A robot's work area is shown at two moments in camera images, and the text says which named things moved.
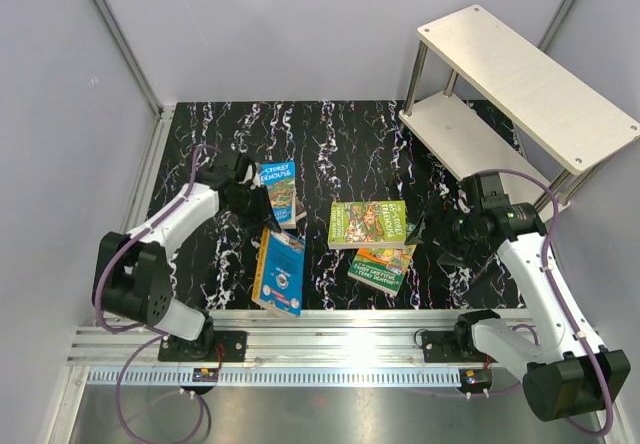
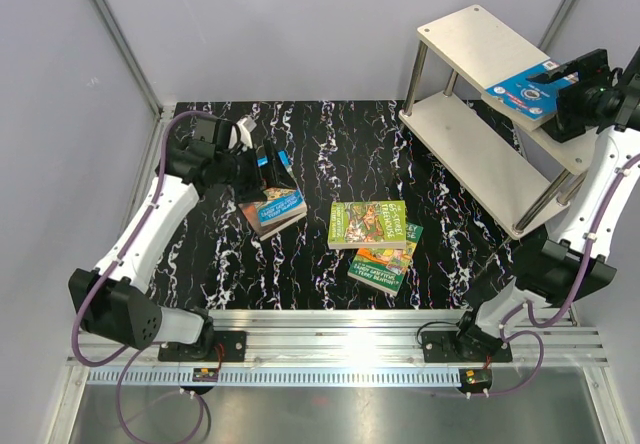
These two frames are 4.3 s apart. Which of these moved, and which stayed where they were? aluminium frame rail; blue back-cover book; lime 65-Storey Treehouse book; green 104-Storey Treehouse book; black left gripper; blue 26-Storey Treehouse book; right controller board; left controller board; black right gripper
Moved: black left gripper; black right gripper; blue back-cover book
Stayed: right controller board; left controller board; lime 65-Storey Treehouse book; aluminium frame rail; blue 26-Storey Treehouse book; green 104-Storey Treehouse book
